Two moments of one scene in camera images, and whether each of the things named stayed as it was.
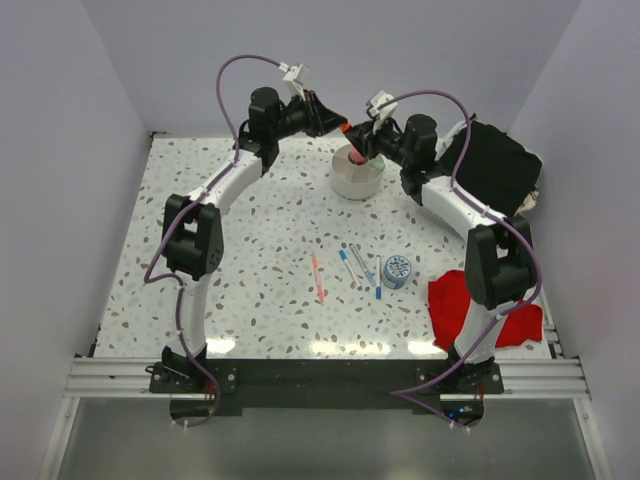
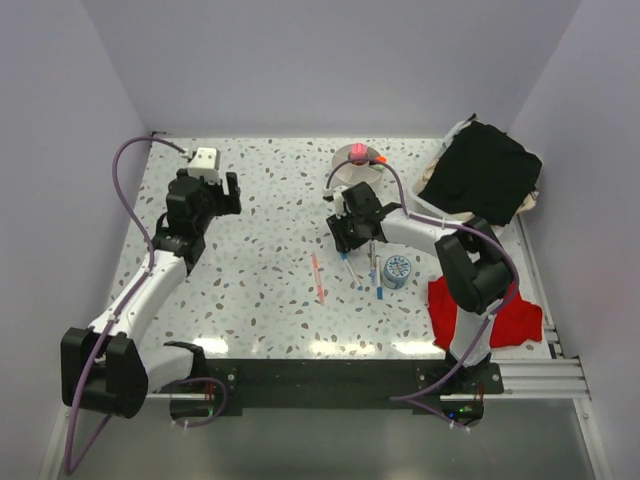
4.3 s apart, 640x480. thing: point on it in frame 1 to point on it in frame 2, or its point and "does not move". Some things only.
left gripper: x=320 y=120 to x=229 y=206
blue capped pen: x=343 y=256 does not move
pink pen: x=318 y=282 does not move
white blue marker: x=370 y=275 to x=373 y=261
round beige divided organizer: x=355 y=180 does not move
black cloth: x=496 y=171 does not move
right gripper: x=365 y=138 to x=342 y=242
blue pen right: x=378 y=291 does not move
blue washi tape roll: x=396 y=271 does not move
